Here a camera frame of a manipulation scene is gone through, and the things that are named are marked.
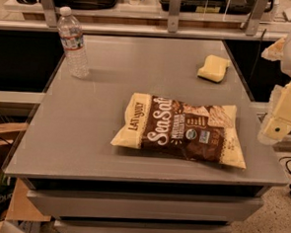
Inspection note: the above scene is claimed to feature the left metal bracket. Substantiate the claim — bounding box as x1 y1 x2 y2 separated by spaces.
40 0 57 28

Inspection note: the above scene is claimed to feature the middle metal bracket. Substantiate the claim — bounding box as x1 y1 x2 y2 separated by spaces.
167 0 182 34

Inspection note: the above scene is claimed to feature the brown tortilla chips bag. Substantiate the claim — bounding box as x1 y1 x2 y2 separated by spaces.
111 93 247 169

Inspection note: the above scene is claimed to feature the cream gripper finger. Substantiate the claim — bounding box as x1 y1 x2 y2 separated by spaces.
257 82 291 145
261 37 286 61

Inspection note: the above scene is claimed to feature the right metal bracket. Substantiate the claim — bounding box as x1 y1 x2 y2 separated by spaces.
244 0 268 36

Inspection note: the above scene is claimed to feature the grey drawer cabinet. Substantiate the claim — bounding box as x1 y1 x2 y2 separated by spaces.
6 36 288 233

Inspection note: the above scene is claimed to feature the cardboard box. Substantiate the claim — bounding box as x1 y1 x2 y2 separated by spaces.
0 122 51 233

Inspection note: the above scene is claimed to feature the metal bracket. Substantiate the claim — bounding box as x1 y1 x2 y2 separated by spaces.
244 0 268 36
167 0 182 34
40 0 57 28

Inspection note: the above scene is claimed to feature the black tray right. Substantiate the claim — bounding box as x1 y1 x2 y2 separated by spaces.
158 0 275 19

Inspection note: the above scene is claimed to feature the yellow sponge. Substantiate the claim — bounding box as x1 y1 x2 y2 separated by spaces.
197 55 231 83

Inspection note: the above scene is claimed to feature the clear plastic water bottle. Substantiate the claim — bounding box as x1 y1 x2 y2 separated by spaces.
57 7 89 79

